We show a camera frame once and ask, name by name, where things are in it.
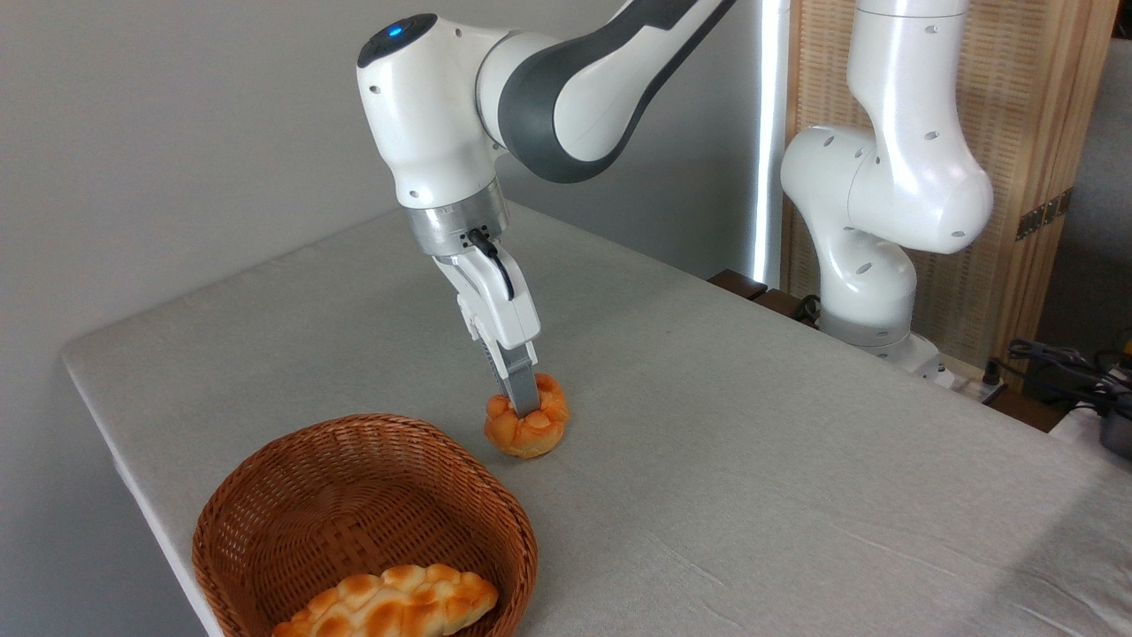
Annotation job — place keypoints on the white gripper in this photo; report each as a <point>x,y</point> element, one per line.
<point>500,305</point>

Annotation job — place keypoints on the round knotted bread roll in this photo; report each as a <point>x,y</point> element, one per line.
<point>523,438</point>

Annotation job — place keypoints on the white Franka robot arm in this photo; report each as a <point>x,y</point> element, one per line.
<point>442,115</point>

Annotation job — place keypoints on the long braided bread loaf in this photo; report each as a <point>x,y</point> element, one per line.
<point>389,606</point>

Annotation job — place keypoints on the brown wicker basket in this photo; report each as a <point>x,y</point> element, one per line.
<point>354,478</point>

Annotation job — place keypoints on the dark brown wooden furniture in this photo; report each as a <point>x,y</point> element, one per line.
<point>738,283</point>

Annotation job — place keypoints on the grey tablecloth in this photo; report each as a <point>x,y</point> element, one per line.
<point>752,495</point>

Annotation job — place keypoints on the white power strip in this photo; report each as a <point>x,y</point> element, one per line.
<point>971,382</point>

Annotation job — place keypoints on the brass screen hinge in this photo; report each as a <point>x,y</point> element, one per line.
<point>1044,214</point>

